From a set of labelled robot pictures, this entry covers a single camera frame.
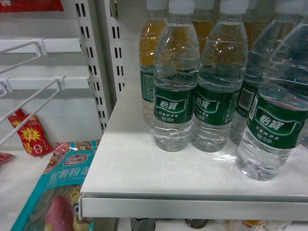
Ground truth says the leftmost third-shelf water bottle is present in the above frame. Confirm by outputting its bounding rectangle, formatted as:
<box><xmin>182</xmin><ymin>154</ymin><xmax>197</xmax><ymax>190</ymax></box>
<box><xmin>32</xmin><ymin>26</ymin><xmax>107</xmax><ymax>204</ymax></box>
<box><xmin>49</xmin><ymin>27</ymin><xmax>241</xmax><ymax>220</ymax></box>
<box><xmin>154</xmin><ymin>0</ymin><xmax>200</xmax><ymax>152</ymax></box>

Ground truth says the barcode third-shelf water bottle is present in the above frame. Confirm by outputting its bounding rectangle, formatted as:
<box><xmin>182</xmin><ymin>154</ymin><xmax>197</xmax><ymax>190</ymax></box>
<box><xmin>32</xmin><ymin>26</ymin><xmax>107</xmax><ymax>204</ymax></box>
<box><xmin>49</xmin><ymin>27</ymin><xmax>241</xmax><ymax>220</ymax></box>
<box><xmin>230</xmin><ymin>0</ymin><xmax>304</xmax><ymax>145</ymax></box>

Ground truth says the back-left amber tea bottle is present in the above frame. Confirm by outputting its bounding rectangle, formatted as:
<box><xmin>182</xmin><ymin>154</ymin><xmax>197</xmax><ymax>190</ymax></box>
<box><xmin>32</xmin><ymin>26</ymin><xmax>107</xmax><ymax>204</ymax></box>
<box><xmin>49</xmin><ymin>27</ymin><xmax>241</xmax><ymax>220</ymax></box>
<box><xmin>139</xmin><ymin>0</ymin><xmax>168</xmax><ymax>127</ymax></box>

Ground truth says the green-label water bottle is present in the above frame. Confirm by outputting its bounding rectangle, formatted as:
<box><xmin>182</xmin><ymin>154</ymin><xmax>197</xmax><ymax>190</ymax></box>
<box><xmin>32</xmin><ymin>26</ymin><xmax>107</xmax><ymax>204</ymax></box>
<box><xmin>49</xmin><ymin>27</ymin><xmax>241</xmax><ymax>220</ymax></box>
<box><xmin>236</xmin><ymin>13</ymin><xmax>308</xmax><ymax>181</ymax></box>

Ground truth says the red snack packet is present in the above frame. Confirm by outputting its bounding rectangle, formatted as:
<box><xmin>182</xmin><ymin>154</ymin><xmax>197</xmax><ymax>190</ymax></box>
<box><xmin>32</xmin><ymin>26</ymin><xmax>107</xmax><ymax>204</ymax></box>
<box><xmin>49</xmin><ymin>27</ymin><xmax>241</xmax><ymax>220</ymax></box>
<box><xmin>17</xmin><ymin>115</ymin><xmax>53</xmax><ymax>157</ymax></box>

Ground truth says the teal sweet potato noodle bag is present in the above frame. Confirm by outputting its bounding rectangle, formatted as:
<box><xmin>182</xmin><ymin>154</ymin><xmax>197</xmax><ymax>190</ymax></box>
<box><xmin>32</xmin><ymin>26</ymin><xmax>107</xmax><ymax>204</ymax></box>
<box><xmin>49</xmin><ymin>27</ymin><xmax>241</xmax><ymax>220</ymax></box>
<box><xmin>11</xmin><ymin>141</ymin><xmax>100</xmax><ymax>231</ymax></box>

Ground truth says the white slotted shelf upright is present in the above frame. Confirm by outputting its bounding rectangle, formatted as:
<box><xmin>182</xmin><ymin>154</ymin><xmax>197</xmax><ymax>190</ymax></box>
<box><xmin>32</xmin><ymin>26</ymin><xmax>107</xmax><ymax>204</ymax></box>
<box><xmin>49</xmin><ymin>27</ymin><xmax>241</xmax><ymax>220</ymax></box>
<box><xmin>75</xmin><ymin>0</ymin><xmax>124</xmax><ymax>130</ymax></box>

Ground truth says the back amber tea bottle middle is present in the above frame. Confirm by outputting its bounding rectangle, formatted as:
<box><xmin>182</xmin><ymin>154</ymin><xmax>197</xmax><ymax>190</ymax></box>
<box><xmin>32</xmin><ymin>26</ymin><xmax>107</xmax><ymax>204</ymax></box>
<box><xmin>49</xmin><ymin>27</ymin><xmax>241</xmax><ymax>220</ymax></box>
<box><xmin>192</xmin><ymin>0</ymin><xmax>218</xmax><ymax>55</ymax></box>

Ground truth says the white wire hook rack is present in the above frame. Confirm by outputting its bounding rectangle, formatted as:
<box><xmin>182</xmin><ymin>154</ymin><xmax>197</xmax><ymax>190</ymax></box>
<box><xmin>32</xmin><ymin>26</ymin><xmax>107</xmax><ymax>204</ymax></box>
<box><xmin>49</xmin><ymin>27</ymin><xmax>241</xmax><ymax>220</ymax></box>
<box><xmin>0</xmin><ymin>37</ymin><xmax>102</xmax><ymax>150</ymax></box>

